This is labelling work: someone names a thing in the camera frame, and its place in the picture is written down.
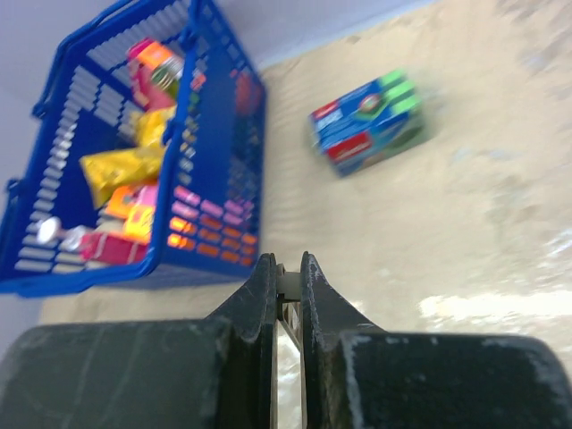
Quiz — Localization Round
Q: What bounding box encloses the grey battery cover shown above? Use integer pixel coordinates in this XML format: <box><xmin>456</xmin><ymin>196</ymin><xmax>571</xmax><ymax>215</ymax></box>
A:
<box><xmin>275</xmin><ymin>262</ymin><xmax>303</xmax><ymax>354</ymax></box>

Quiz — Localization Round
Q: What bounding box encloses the pink orange snack box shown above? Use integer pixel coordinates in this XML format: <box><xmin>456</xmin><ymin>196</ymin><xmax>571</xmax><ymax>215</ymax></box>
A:
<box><xmin>127</xmin><ymin>38</ymin><xmax>184</xmax><ymax>111</ymax></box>

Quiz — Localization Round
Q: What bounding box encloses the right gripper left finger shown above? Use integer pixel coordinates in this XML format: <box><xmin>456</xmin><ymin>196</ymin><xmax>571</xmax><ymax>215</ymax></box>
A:
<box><xmin>1</xmin><ymin>254</ymin><xmax>277</xmax><ymax>428</ymax></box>

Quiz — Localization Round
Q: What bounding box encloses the yellow chips bag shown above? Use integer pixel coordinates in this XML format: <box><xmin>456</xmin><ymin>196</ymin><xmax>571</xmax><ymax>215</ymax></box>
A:
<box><xmin>80</xmin><ymin>106</ymin><xmax>176</xmax><ymax>208</ymax></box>

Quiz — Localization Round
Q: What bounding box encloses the blue plastic basket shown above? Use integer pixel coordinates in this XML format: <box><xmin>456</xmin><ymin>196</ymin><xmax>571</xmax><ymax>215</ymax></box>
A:
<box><xmin>1</xmin><ymin>1</ymin><xmax>266</xmax><ymax>298</ymax></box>

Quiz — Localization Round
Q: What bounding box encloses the orange cracker box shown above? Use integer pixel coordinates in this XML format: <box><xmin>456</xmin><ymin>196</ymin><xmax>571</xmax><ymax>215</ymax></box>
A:
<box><xmin>104</xmin><ymin>182</ymin><xmax>158</xmax><ymax>244</ymax></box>

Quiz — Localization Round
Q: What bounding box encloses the white pump bottle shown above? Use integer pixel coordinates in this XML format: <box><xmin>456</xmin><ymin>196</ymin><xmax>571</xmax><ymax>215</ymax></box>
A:
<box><xmin>36</xmin><ymin>216</ymin><xmax>93</xmax><ymax>251</ymax></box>

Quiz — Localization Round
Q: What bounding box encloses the pink small box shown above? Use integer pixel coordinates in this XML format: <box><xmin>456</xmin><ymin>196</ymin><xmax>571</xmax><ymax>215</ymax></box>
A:
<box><xmin>80</xmin><ymin>231</ymin><xmax>148</xmax><ymax>265</ymax></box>

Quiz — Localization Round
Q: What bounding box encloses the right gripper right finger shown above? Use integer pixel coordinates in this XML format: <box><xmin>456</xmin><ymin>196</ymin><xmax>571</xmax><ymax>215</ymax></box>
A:
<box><xmin>300</xmin><ymin>253</ymin><xmax>571</xmax><ymax>428</ymax></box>

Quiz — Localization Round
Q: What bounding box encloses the sponge pack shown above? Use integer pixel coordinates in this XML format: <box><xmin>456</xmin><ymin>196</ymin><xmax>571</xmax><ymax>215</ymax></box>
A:
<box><xmin>308</xmin><ymin>70</ymin><xmax>428</xmax><ymax>177</ymax></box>

